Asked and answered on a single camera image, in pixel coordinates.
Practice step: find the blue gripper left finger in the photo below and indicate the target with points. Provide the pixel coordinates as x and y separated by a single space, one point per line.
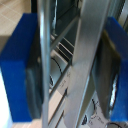
16 66

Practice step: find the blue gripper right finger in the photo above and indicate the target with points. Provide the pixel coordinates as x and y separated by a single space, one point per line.
116 66

